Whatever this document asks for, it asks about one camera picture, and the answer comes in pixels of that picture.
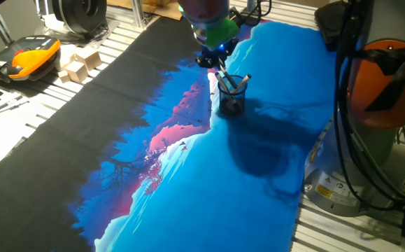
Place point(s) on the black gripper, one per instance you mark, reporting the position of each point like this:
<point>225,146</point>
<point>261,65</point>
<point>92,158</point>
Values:
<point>221,52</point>

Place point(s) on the black and grey pen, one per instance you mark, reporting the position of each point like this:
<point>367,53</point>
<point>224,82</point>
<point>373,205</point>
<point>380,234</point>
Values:
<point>228,75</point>

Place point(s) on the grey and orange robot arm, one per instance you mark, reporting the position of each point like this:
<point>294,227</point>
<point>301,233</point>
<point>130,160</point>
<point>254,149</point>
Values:
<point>387,21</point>

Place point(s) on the black mesh pen holder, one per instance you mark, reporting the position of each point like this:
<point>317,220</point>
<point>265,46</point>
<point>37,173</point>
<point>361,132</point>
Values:
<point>232,103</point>

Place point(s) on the white marker black cap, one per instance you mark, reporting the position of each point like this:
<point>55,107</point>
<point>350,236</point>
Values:
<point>242,82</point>
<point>222,82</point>

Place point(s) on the brown cardboard sheet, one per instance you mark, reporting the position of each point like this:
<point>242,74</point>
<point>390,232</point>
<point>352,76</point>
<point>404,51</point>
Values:
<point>156,10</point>

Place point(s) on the black pouch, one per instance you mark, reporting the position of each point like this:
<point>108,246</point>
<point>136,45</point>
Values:
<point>326,24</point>

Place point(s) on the large wooden block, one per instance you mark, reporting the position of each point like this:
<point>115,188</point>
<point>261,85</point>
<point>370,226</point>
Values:
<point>89,59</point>
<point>77,71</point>

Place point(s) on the black round spool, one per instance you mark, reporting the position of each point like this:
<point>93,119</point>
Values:
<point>78,14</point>

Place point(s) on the printed landscape cloth mat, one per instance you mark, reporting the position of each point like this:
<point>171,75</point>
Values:
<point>205,210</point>

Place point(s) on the pale wooden block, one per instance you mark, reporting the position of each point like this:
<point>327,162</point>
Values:
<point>66,54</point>

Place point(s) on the small wooden block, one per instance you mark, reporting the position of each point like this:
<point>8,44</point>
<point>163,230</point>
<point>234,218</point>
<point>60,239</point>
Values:
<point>63,76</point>

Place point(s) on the orange and black teach pendant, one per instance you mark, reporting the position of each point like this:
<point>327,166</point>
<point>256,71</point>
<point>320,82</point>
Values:
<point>30,57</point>

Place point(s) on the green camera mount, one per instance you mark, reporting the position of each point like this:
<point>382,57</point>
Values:
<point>223,33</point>

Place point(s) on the metal post foot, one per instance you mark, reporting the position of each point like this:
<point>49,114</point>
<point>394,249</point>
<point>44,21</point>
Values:
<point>253,12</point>

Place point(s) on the upright aluminium post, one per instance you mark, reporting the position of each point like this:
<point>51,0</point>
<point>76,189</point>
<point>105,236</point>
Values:
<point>137,15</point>

